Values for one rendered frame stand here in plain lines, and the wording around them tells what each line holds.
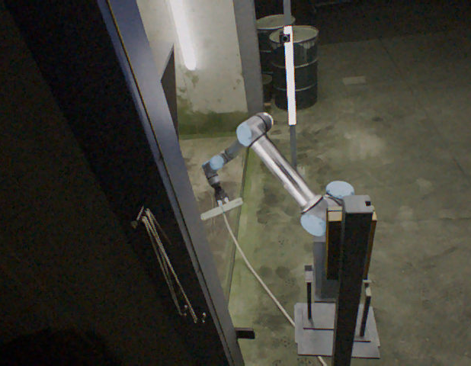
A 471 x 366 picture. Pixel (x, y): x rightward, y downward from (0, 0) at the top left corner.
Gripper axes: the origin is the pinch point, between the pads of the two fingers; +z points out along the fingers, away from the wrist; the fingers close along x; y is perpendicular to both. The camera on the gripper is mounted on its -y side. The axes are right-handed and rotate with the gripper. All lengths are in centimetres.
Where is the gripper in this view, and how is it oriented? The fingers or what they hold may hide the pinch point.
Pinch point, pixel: (225, 209)
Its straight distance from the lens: 245.1
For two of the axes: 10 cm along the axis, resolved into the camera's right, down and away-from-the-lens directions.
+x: -9.1, 3.5, -2.1
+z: 3.8, 9.1, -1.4
